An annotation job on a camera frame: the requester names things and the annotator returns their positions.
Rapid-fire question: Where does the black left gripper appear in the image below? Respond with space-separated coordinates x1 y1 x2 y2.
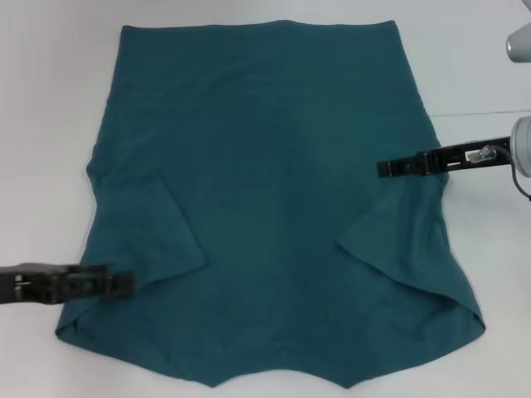
0 261 139 306

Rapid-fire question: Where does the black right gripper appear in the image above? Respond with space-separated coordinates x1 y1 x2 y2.
376 136 514 180

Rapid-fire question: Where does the blue t-shirt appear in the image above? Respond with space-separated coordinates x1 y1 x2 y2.
55 18 487 391

